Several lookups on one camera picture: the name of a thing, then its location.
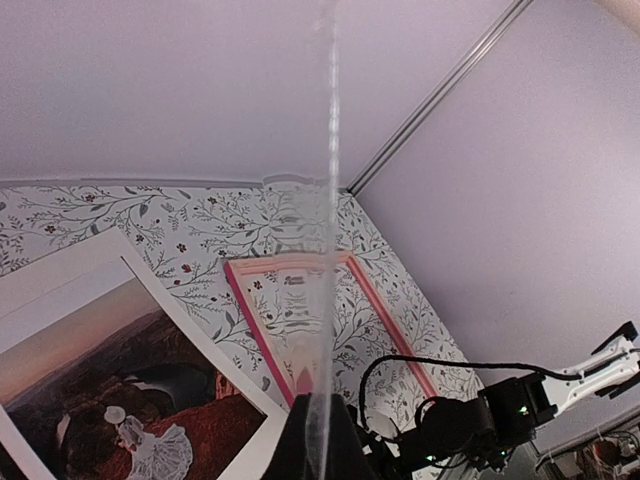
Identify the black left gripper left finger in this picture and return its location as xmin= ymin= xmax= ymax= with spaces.
xmin=262 ymin=394 xmax=313 ymax=480

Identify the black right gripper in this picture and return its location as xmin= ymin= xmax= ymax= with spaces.
xmin=349 ymin=397 xmax=505 ymax=479

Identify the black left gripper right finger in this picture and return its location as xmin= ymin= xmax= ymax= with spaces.
xmin=325 ymin=394 xmax=376 ymax=480

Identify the pink wooden picture frame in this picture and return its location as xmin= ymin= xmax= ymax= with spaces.
xmin=224 ymin=251 xmax=414 ymax=406

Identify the white photo mat board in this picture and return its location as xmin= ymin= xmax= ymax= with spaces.
xmin=1 ymin=231 xmax=286 ymax=479

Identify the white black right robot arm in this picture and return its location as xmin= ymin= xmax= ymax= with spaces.
xmin=349 ymin=322 xmax=639 ymax=479

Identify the landscape photo print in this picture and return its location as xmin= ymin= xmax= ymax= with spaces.
xmin=1 ymin=278 xmax=266 ymax=479

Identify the right aluminium corner post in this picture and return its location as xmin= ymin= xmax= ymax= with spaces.
xmin=344 ymin=0 xmax=533 ymax=196

